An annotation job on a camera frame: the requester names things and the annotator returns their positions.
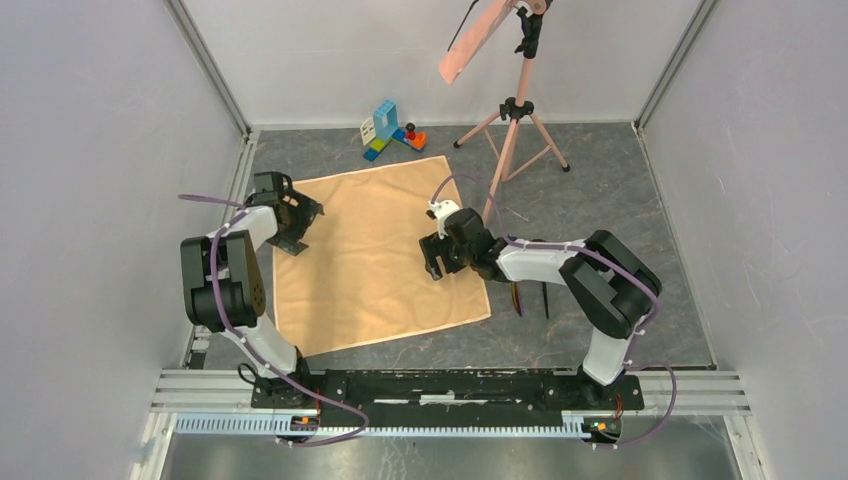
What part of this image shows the aluminium frame rail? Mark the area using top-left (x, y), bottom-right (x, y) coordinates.
top-left (131, 367), bottom-right (764, 479)

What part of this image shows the pink tripod stand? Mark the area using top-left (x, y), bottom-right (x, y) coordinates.
top-left (447, 0), bottom-right (571, 218)

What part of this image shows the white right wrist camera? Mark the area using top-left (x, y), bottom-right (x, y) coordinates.
top-left (427, 200), bottom-right (461, 239)

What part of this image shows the iridescent rainbow knife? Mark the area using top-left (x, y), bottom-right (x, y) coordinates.
top-left (510, 282), bottom-right (524, 317)

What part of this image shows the black utensil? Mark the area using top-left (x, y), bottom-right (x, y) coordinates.
top-left (541, 282), bottom-right (550, 319)

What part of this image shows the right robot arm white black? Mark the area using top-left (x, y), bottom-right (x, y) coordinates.
top-left (419, 200), bottom-right (662, 408)

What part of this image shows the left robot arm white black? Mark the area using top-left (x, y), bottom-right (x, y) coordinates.
top-left (180, 171), bottom-right (324, 408)

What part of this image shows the peach cloth napkin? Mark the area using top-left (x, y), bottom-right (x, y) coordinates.
top-left (271, 156), bottom-right (491, 356)

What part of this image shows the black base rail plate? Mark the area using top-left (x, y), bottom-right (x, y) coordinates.
top-left (251, 369), bottom-right (645, 428)

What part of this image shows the pink panel on tripod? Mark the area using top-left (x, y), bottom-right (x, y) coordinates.
top-left (438, 0), bottom-right (515, 84)

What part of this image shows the colourful toy brick structure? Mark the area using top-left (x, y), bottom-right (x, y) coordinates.
top-left (359, 100), bottom-right (428, 162)

